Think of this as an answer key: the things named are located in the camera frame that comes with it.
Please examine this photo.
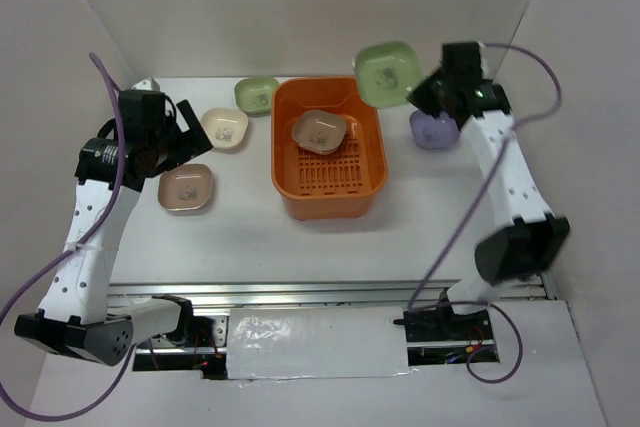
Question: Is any white sheet front cover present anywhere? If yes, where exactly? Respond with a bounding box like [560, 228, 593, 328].
[226, 307, 410, 380]

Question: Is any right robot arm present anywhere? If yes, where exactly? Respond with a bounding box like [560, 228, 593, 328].
[404, 41, 570, 339]

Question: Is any orange plastic bin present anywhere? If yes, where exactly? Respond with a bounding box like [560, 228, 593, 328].
[271, 76, 388, 221]

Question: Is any cream plate left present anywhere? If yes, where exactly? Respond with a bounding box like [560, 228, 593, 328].
[200, 108, 249, 151]

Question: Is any pink-brown plate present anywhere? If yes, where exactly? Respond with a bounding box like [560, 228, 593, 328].
[157, 164, 214, 215]

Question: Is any brown plate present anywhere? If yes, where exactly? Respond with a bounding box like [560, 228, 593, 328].
[291, 109, 347, 155]

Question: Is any yellow plate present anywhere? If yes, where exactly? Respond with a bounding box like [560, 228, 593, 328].
[294, 118, 357, 158]

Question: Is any aluminium rail frame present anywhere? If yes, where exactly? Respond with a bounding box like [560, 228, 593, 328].
[107, 77, 559, 373]

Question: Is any green plate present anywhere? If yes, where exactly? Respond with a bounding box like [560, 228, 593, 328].
[353, 41, 424, 109]
[234, 76, 279, 116]

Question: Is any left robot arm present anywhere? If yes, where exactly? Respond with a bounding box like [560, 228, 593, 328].
[14, 89, 212, 366]

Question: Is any purple plate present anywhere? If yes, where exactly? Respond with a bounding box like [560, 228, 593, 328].
[409, 111, 460, 150]

